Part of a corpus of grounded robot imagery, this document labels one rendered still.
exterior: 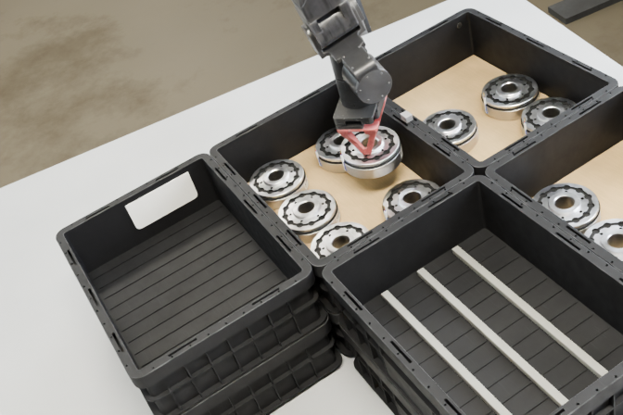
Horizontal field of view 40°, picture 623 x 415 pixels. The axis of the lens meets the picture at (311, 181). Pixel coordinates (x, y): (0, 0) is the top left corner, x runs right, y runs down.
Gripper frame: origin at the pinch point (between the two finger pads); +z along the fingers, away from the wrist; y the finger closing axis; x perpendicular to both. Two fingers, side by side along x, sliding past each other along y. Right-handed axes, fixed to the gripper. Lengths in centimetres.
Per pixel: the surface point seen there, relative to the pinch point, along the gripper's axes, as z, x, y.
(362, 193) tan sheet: 10.2, 2.8, -2.2
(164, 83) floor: 99, 140, 153
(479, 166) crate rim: -0.2, -19.2, -6.7
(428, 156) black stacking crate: 3.0, -9.8, -0.7
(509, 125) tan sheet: 10.4, -21.0, 15.6
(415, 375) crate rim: -1.2, -15.6, -46.0
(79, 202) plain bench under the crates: 24, 73, 9
